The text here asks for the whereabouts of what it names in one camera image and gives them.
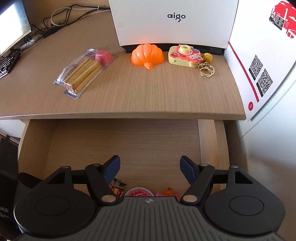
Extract pink mermaid figurine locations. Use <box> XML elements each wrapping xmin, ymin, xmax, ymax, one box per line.
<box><xmin>156</xmin><ymin>187</ymin><xmax>180</xmax><ymax>201</ymax></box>

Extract computer monitor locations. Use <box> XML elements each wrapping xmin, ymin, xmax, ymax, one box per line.
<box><xmin>0</xmin><ymin>0</ymin><xmax>32</xmax><ymax>57</ymax></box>

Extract black-haired doll keychain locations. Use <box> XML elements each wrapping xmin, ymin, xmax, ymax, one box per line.
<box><xmin>109</xmin><ymin>178</ymin><xmax>126</xmax><ymax>198</ymax></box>

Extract black white cables bundle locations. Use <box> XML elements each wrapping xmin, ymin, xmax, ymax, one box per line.
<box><xmin>14</xmin><ymin>4</ymin><xmax>110</xmax><ymax>50</ymax></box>

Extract white aigo computer case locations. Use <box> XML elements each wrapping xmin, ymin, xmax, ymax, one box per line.
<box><xmin>109</xmin><ymin>0</ymin><xmax>239</xmax><ymax>55</ymax></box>

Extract red lid jelly cup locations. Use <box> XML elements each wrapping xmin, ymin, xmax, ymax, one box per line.
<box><xmin>125</xmin><ymin>187</ymin><xmax>154</xmax><ymax>197</ymax></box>

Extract biscuit sticks snack pack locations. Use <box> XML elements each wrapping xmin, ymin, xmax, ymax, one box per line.
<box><xmin>53</xmin><ymin>48</ymin><xmax>116</xmax><ymax>99</ymax></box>

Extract toy camera keychain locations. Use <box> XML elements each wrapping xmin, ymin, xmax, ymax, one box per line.
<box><xmin>168</xmin><ymin>44</ymin><xmax>215</xmax><ymax>77</ymax></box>

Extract black keyboard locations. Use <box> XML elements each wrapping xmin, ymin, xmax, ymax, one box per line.
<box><xmin>0</xmin><ymin>52</ymin><xmax>21</xmax><ymax>78</ymax></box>

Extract wooden drawer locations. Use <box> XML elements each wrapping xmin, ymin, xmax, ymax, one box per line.
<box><xmin>18</xmin><ymin>119</ymin><xmax>229</xmax><ymax>193</ymax></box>

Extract white cardboard box red print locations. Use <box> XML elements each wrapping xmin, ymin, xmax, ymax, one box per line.
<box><xmin>224</xmin><ymin>1</ymin><xmax>295</xmax><ymax>120</ymax></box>

